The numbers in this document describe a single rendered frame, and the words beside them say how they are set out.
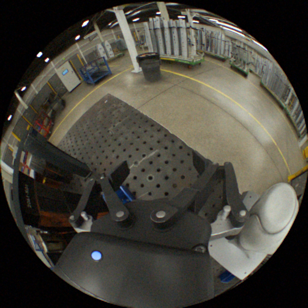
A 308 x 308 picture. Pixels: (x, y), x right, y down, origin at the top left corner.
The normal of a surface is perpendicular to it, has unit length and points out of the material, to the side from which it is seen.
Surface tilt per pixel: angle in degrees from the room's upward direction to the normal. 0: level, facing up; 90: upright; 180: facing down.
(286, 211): 55
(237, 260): 45
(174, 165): 0
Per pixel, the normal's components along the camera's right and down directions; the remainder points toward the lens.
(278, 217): -0.56, -0.79
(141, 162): -0.15, -0.38
